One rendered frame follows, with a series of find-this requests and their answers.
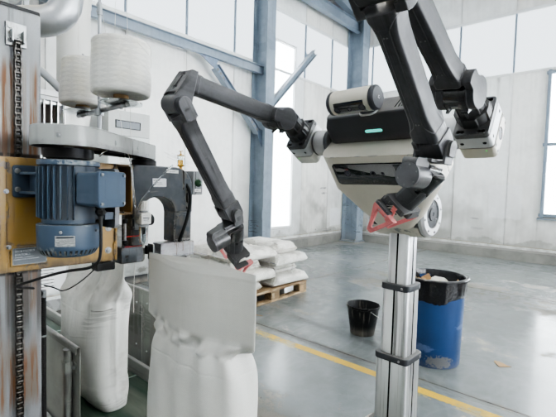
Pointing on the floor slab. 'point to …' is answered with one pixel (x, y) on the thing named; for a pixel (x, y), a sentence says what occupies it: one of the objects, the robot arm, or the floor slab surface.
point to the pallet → (279, 291)
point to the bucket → (362, 317)
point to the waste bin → (440, 318)
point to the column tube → (33, 363)
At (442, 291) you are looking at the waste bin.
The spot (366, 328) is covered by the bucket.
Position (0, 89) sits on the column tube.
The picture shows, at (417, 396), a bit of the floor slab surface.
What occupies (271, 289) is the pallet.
